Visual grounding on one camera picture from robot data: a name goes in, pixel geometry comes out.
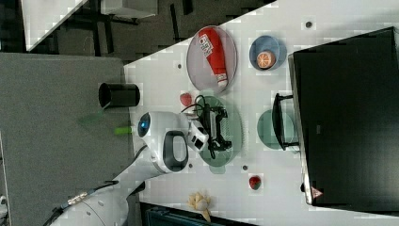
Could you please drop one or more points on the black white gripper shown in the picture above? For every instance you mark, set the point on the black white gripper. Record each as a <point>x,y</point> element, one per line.
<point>211,118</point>

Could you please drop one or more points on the green plastic strainer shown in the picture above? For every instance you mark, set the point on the green plastic strainer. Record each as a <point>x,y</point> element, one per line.
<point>231,129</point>

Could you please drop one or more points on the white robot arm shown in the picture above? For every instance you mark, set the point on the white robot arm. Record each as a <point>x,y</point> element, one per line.
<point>168,139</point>

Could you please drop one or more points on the pink round plate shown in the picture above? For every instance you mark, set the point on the pink round plate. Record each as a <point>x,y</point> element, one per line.
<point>198,68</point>

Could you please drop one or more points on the green round plate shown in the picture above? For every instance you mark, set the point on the green round plate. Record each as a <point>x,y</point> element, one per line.
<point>267,134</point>

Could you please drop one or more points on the red ketchup bottle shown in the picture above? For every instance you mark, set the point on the red ketchup bottle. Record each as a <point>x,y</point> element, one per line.
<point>211,45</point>

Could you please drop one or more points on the orange slice toy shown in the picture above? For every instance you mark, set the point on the orange slice toy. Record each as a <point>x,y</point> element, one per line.
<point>266,60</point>

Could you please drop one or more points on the red green toy strawberry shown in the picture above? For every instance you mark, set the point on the red green toy strawberry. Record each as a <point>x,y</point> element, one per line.
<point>255,182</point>

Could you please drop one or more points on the blue bowl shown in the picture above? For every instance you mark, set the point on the blue bowl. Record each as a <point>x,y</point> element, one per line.
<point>267,43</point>

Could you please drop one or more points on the yellow toy garlic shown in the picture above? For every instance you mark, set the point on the yellow toy garlic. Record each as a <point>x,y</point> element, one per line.
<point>199,202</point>

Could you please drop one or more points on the black cylindrical cup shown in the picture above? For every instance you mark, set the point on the black cylindrical cup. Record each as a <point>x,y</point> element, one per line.
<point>118,95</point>

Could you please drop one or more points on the dark blue crate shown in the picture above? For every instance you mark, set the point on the dark blue crate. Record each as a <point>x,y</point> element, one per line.
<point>156,215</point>

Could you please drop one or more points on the black toaster oven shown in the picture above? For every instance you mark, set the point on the black toaster oven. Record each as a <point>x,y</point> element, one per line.
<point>346,101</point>

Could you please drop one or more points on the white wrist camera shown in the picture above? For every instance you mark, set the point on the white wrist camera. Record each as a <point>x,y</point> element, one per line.
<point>197,137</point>

